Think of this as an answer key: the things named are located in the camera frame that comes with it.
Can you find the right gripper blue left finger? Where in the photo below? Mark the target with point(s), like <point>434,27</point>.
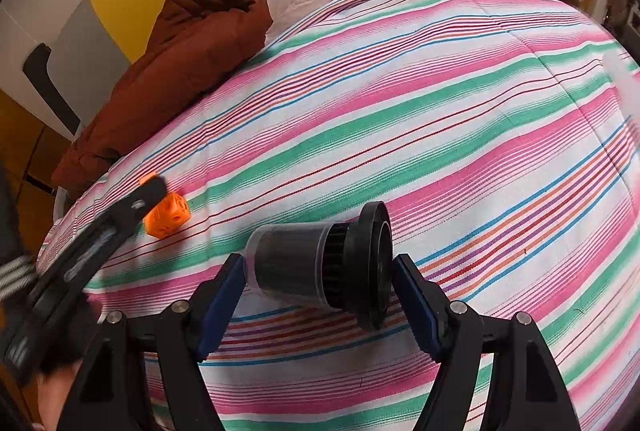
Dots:
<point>213,304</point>

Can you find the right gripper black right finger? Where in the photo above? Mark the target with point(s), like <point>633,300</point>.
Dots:
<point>426,308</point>

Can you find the black lidded clear jar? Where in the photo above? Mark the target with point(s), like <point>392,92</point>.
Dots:
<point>339,266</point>

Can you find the person's left hand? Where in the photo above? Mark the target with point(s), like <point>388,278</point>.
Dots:
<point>61,366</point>

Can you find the orange plastic cube block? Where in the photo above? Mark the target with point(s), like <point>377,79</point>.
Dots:
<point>167,217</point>

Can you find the orange wooden wardrobe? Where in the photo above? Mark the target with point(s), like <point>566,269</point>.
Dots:
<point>30,151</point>

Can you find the striped bed sheet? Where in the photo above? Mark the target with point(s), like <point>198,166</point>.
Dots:
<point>492,130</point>

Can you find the dark red quilted jacket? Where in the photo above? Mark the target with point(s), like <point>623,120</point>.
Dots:
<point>194,47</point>

